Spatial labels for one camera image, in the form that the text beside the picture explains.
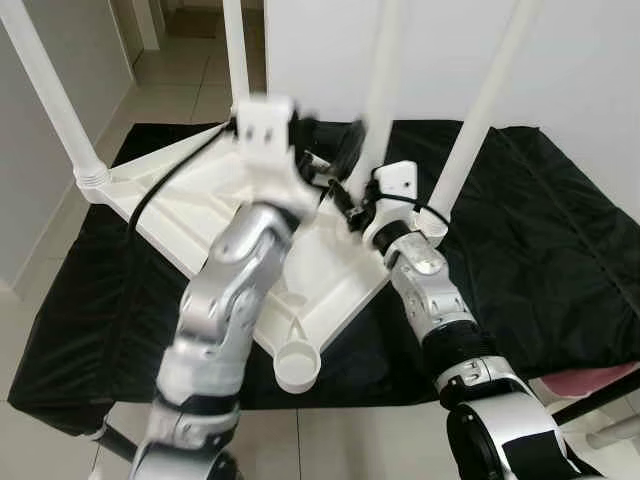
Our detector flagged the white plastic children table top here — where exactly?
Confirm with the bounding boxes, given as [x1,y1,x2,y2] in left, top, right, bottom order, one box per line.
[85,120,451,393]

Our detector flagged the white plastic table leg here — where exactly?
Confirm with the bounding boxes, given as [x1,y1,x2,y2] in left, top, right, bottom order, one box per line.
[345,0,411,201]
[420,0,543,241]
[0,0,113,206]
[222,0,253,111]

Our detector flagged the black fabric table cloth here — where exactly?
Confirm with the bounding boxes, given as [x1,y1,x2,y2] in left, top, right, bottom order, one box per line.
[8,120,640,436]

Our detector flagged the pink round stool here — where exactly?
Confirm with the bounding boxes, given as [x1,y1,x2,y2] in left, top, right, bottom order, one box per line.
[550,365,640,396]

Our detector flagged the black metal pole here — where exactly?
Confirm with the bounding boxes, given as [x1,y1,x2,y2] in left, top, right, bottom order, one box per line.
[550,375,640,426]
[95,425,136,461]

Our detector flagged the white round floor fan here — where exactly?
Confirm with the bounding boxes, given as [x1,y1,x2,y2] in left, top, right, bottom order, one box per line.
[585,405,640,451]

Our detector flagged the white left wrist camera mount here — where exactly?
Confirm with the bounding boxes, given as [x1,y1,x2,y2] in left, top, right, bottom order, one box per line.
[232,95,321,216]

